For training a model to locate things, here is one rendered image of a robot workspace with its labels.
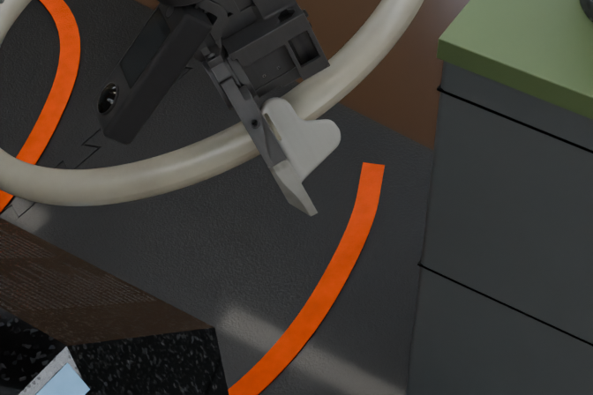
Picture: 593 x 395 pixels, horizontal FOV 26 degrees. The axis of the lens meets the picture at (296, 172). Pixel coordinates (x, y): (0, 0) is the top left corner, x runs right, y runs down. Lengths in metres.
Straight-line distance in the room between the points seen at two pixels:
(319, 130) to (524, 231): 0.88
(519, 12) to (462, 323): 0.55
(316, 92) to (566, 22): 0.72
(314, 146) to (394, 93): 1.88
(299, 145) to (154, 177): 0.13
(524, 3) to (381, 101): 1.15
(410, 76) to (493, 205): 1.11
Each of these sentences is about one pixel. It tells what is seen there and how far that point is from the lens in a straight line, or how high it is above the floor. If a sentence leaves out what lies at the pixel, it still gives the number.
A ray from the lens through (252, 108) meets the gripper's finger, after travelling 0.92.
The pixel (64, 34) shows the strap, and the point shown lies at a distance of 2.97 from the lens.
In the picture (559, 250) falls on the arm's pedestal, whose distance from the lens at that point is 1.79.
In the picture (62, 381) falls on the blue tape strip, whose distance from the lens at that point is 1.38.
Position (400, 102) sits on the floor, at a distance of 2.80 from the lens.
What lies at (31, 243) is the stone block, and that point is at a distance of 1.73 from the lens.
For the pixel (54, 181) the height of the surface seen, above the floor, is 1.18.
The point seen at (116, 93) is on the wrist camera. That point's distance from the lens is 0.94.
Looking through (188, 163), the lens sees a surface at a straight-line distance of 1.00.
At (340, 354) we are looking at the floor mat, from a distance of 2.35.
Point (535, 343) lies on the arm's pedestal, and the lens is 1.96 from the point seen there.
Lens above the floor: 1.95
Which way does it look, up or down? 47 degrees down
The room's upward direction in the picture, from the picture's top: straight up
